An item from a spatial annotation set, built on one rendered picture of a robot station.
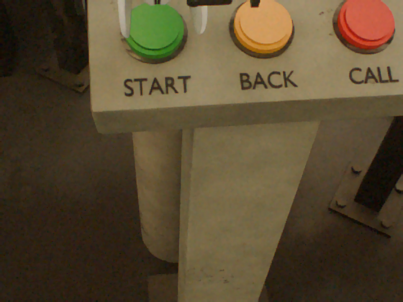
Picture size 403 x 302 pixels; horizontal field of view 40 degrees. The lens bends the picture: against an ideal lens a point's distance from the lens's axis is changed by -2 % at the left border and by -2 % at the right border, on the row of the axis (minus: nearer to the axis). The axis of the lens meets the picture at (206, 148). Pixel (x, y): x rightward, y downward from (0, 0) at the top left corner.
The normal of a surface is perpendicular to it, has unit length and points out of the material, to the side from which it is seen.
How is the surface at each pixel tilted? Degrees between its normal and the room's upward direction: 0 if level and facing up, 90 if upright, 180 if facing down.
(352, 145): 0
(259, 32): 20
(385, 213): 0
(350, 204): 0
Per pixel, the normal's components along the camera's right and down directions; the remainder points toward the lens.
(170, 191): -0.11, 0.80
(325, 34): 0.09, -0.28
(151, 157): -0.55, 0.66
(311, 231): 0.05, -0.59
